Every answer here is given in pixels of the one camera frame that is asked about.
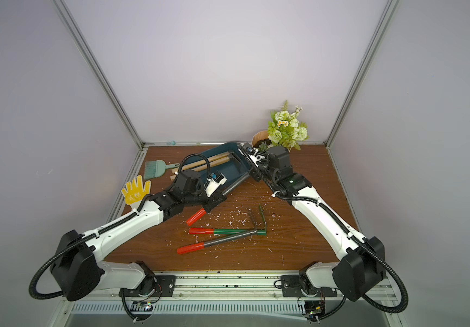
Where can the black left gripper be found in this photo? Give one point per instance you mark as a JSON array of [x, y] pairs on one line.
[[211, 201]]

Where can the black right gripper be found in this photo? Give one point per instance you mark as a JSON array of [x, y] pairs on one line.
[[252, 164]]

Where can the grey hoe red grip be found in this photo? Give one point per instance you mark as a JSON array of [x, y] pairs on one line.
[[216, 199]]

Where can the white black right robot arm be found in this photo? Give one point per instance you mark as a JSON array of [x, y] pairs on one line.
[[362, 264]]

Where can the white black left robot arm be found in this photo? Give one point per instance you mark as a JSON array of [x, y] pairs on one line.
[[79, 266]]

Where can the teal plastic storage box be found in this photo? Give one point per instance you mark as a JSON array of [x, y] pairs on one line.
[[231, 166]]

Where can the tan flower pot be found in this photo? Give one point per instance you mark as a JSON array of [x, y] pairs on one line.
[[261, 140]]

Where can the mint green hand brush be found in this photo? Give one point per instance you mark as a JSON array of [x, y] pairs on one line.
[[157, 168]]

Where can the green artificial flowers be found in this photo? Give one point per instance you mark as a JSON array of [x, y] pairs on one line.
[[285, 129]]

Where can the yellow white work glove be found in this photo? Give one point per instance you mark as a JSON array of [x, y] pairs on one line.
[[134, 191]]

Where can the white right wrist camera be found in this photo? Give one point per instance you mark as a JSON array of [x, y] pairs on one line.
[[257, 157]]

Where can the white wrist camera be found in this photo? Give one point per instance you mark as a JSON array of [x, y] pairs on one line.
[[257, 157], [214, 181]]

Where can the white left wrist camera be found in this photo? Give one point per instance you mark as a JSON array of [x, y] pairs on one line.
[[214, 181]]

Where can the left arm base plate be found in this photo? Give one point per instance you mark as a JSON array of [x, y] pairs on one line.
[[157, 286]]

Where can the aluminium front rail frame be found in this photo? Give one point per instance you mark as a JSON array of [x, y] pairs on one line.
[[263, 293]]

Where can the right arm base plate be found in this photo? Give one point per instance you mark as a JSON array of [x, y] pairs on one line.
[[308, 286]]

